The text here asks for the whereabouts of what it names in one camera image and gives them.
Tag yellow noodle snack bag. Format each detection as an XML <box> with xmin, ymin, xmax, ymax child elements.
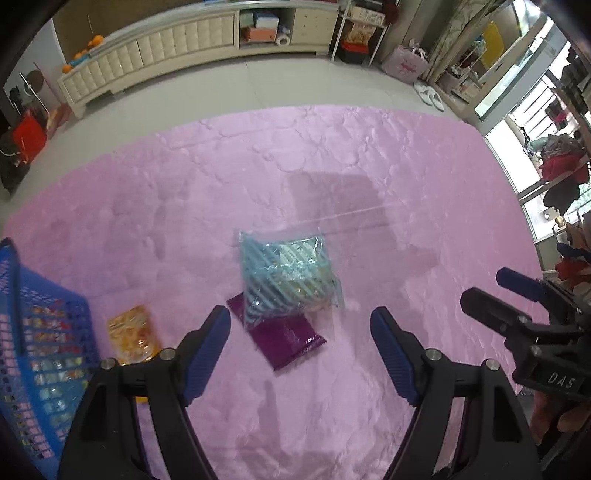
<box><xmin>106</xmin><ymin>303</ymin><xmax>164</xmax><ymax>405</ymax></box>

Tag purple snack packet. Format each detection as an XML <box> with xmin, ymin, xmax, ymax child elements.
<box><xmin>226</xmin><ymin>293</ymin><xmax>327</xmax><ymax>371</ymax></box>

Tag blue striped snack bag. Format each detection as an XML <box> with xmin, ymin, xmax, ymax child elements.
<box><xmin>238</xmin><ymin>231</ymin><xmax>344</xmax><ymax>329</ymax></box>

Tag person's right hand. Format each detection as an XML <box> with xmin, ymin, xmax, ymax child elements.
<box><xmin>530</xmin><ymin>391</ymin><xmax>590</xmax><ymax>445</ymax></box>

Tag blue plastic basket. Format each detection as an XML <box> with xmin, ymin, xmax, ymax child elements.
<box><xmin>1</xmin><ymin>238</ymin><xmax>99</xmax><ymax>479</ymax></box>

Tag pink quilted mat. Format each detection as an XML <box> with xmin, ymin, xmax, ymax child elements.
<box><xmin>4</xmin><ymin>106</ymin><xmax>541</xmax><ymax>479</ymax></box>

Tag white slippers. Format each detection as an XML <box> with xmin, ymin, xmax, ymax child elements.
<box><xmin>413</xmin><ymin>82</ymin><xmax>445</xmax><ymax>112</ymax></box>

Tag pink tote bag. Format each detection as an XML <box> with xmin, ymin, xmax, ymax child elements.
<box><xmin>381</xmin><ymin>45</ymin><xmax>429</xmax><ymax>84</ymax></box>

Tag red shopping bag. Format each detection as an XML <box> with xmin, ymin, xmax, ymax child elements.
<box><xmin>11</xmin><ymin>112</ymin><xmax>47</xmax><ymax>164</ymax></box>

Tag white metal shelf rack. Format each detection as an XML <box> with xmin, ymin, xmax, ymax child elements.
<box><xmin>329</xmin><ymin>1</ymin><xmax>398</xmax><ymax>67</ymax></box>

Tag cream TV cabinet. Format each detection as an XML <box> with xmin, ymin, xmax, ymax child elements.
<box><xmin>54</xmin><ymin>1</ymin><xmax>339</xmax><ymax>118</ymax></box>

